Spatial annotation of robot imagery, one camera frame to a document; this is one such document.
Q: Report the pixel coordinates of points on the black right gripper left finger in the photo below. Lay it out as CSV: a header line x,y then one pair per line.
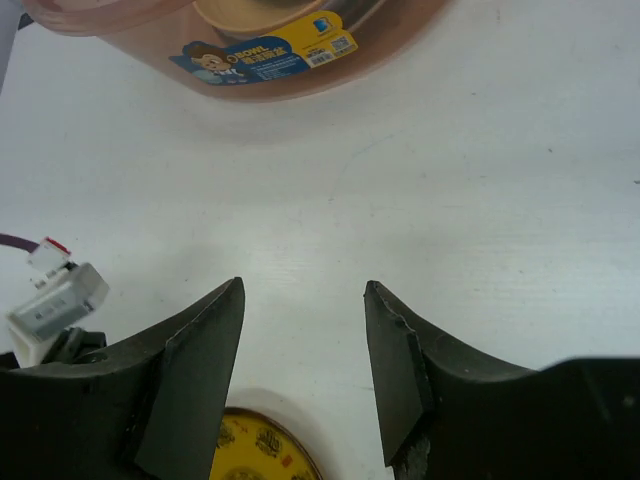
x,y
146,407

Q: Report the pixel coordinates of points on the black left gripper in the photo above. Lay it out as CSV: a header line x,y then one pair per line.
x,y
65,348

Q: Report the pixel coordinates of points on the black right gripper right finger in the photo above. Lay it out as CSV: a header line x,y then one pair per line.
x,y
449,411

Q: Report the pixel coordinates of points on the peach plastic plate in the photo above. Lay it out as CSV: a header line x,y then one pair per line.
x,y
251,18

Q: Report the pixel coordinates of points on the translucent pink plastic bin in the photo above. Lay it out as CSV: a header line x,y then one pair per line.
x,y
335,44

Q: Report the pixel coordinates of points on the yellow patterned brown-rimmed plate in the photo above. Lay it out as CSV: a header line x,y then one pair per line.
x,y
253,446

